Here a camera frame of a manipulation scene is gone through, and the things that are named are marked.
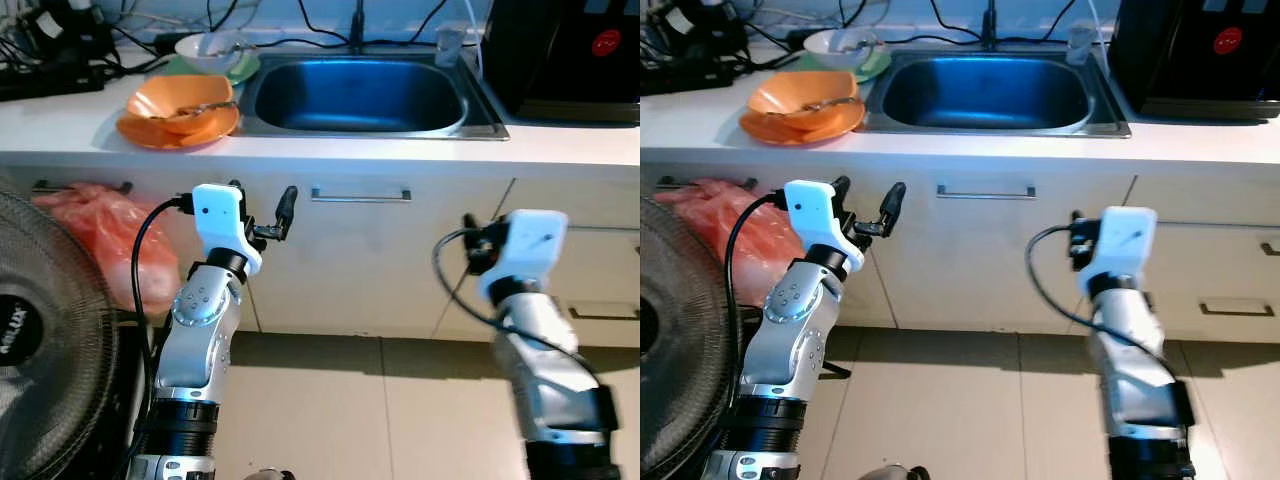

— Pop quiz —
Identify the metal spoon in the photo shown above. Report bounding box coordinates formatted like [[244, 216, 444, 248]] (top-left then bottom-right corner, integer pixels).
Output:
[[150, 100, 239, 121], [775, 97, 859, 116]]

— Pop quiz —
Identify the orange plate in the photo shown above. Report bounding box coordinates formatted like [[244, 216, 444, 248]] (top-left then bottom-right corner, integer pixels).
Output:
[[115, 100, 241, 151], [738, 98, 867, 147]]

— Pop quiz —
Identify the orange bowl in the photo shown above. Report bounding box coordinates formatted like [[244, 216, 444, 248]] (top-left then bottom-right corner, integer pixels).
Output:
[[126, 74, 236, 136], [747, 70, 861, 131]]

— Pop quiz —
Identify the white kitchen base cabinet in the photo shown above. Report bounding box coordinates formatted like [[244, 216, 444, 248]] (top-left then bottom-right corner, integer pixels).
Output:
[[0, 165, 641, 346], [640, 160, 1280, 346]]

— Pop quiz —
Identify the red plastic bag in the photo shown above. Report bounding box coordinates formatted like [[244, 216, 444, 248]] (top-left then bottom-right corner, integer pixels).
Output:
[[32, 182, 183, 316], [655, 178, 791, 311]]

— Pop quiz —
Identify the green plate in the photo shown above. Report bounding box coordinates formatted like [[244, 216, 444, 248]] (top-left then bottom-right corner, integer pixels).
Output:
[[795, 50, 893, 83], [165, 52, 263, 85]]

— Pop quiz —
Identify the stainless steel sink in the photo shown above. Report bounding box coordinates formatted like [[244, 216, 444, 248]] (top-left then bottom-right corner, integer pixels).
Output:
[[862, 48, 1133, 139], [236, 50, 509, 141]]

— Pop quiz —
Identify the white bowl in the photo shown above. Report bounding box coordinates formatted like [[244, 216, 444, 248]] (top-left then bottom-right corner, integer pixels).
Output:
[[803, 28, 881, 73], [175, 30, 257, 75]]

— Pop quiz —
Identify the clear glass cup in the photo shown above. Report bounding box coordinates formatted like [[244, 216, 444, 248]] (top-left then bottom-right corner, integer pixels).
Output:
[[1066, 25, 1097, 66], [435, 28, 467, 69]]

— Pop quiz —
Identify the black appliance with red dot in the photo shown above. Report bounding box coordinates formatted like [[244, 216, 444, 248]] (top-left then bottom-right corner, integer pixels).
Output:
[[1108, 0, 1280, 123], [483, 0, 641, 126]]

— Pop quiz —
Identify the black power strip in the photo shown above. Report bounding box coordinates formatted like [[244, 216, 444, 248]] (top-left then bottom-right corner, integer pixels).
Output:
[[0, 65, 106, 101], [640, 62, 741, 96]]

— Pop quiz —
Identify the black electric fan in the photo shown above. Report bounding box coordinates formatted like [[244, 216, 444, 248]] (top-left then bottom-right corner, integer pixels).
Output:
[[640, 195, 746, 480], [0, 180, 131, 480]]

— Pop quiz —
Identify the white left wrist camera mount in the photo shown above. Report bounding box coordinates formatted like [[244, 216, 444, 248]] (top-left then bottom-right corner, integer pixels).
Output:
[[190, 184, 265, 277], [783, 180, 866, 273]]

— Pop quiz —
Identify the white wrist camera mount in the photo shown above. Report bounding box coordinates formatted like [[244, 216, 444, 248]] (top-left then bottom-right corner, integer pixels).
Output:
[[190, 184, 265, 277], [1078, 206, 1158, 297], [783, 180, 866, 273], [478, 209, 569, 301]]

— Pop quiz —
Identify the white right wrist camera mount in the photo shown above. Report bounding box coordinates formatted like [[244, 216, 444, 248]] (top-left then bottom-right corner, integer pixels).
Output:
[[478, 209, 569, 301], [1078, 206, 1158, 297]]

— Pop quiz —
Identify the long steel cabinet handle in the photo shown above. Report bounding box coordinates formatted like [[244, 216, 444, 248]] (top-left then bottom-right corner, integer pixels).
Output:
[[936, 183, 1038, 201], [310, 186, 413, 205]]

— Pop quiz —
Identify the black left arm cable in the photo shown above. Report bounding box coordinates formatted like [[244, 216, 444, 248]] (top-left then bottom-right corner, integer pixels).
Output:
[[722, 190, 793, 401], [128, 196, 196, 471]]

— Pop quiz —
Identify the dark drawer handle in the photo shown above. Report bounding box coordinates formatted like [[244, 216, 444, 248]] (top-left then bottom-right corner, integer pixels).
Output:
[[1198, 298, 1277, 319], [568, 303, 641, 323]]

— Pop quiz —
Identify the thin black power cable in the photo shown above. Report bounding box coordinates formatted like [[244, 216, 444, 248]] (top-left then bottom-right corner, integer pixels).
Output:
[[1000, 0, 1081, 47], [365, 0, 449, 49]]

